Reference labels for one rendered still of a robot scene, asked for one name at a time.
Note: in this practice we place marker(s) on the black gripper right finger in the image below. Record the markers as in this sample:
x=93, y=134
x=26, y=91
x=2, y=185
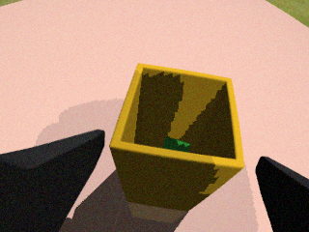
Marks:
x=285, y=194

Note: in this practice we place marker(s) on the green cube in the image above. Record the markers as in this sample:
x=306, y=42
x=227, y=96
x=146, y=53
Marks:
x=176, y=145

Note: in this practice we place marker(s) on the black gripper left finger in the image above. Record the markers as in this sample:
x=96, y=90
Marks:
x=38, y=185

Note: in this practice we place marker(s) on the yellow square cup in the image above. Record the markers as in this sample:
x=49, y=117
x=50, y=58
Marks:
x=196, y=108

